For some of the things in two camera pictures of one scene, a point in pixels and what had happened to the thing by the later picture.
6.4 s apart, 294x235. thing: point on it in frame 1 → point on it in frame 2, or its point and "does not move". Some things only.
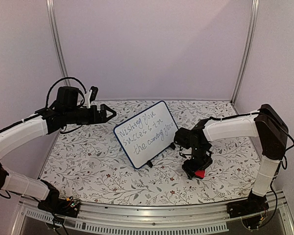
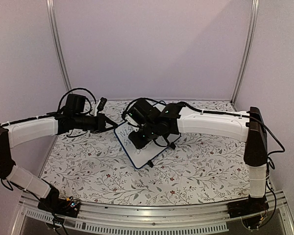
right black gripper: x=190 y=169 → x=138 y=143
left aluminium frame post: x=53 y=24 does not move
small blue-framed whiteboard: x=146 y=135 does not move
